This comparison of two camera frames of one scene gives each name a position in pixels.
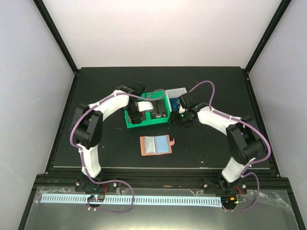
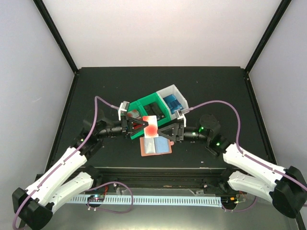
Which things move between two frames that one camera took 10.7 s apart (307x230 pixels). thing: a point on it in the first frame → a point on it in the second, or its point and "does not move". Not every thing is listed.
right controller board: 229,201 does not move
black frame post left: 53,27 does not move
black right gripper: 174,119 → 174,127
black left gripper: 135,119 → 131,120
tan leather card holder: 156,145 does not move
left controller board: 96,198 does not move
